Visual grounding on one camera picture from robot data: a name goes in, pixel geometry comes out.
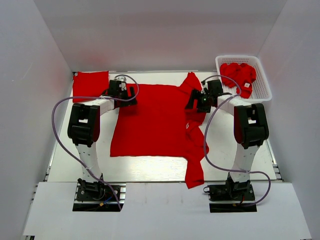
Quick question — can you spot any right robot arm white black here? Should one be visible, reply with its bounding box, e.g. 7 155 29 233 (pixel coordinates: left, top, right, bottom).
185 75 269 200

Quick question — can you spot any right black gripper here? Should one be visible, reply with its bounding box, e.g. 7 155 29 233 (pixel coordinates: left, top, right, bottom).
185 89 213 113

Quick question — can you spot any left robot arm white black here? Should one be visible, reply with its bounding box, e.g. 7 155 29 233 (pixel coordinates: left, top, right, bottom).
67 74 140 200

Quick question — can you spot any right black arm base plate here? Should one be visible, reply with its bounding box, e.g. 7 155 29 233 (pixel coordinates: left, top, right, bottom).
203 184 257 213

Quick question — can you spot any white front cover board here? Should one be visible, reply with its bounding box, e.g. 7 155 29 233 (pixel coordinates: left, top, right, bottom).
24 182 311 240

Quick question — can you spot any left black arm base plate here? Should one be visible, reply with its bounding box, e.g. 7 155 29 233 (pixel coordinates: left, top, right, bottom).
72 185 121 213

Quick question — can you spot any red t shirt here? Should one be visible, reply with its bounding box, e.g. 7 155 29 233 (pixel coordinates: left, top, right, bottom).
110 72 209 189
72 71 109 97

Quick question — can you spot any red shirts pile in basket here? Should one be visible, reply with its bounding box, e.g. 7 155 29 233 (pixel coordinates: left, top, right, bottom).
219 62 257 99

